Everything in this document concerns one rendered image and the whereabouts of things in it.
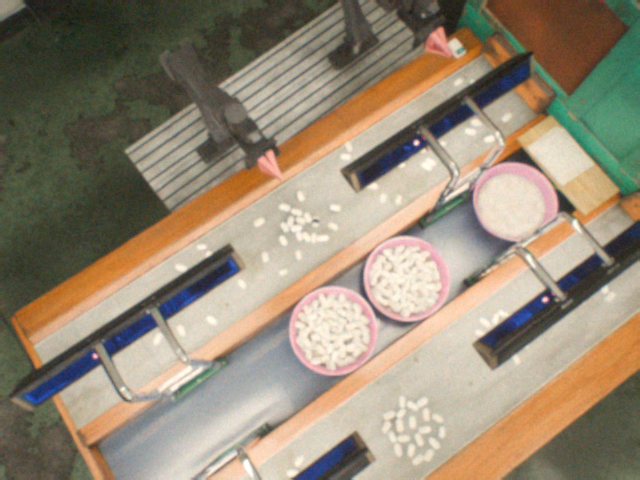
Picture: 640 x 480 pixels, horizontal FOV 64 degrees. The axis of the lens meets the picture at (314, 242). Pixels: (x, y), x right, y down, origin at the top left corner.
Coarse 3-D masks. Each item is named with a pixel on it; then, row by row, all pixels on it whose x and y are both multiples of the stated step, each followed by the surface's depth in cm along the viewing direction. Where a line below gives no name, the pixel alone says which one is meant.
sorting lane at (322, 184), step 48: (432, 96) 177; (480, 144) 172; (288, 192) 169; (336, 192) 168; (384, 192) 168; (240, 240) 165; (288, 240) 164; (336, 240) 164; (144, 288) 161; (240, 288) 161; (144, 336) 157; (192, 336) 157; (96, 384) 154; (144, 384) 154
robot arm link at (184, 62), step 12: (180, 48) 148; (192, 48) 144; (168, 60) 141; (180, 60) 141; (192, 60) 141; (168, 72) 150; (180, 72) 142; (192, 72) 140; (192, 84) 140; (204, 84) 139; (204, 96) 138; (216, 96) 138; (228, 96) 138; (216, 108) 137
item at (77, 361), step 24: (216, 264) 125; (240, 264) 129; (168, 288) 125; (192, 288) 126; (144, 312) 122; (168, 312) 126; (120, 336) 123; (72, 360) 120; (96, 360) 123; (24, 384) 118; (48, 384) 120
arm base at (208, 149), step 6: (228, 138) 175; (204, 144) 180; (210, 144) 180; (216, 144) 178; (222, 144) 176; (228, 144) 178; (234, 144) 180; (198, 150) 180; (204, 150) 180; (210, 150) 180; (216, 150) 180; (222, 150) 180; (204, 156) 179; (210, 156) 179; (216, 156) 179; (210, 162) 179
